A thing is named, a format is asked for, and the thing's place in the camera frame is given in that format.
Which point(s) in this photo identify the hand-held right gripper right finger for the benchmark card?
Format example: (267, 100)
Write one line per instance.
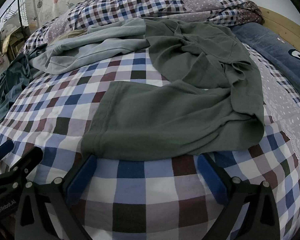
(210, 177)

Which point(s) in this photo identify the black clothes rack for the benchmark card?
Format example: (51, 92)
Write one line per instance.
(21, 12)

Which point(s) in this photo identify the white bundle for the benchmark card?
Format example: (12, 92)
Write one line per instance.
(8, 28)

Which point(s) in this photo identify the yellow cloth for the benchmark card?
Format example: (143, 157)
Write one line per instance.
(5, 43)

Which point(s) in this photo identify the green t-shirt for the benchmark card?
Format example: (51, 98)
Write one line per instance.
(165, 110)

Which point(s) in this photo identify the blue penguin pillow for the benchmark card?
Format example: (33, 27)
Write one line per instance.
(272, 45)

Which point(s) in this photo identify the wooden bed frame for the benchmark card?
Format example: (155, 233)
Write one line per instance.
(285, 27)

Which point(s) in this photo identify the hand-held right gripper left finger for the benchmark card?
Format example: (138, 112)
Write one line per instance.
(81, 180)

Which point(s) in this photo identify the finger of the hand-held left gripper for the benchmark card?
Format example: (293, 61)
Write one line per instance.
(2, 149)
(22, 165)

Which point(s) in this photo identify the light grey garment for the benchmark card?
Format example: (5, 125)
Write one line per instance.
(85, 52)

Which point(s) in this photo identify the beige cloth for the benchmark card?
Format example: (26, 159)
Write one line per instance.
(70, 34)

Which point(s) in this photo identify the checkered bed sheet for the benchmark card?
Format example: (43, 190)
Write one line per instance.
(145, 180)

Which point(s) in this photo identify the checkered quilt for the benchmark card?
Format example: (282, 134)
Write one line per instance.
(140, 7)

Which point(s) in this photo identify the dark teal garment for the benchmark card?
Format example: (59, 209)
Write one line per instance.
(7, 87)

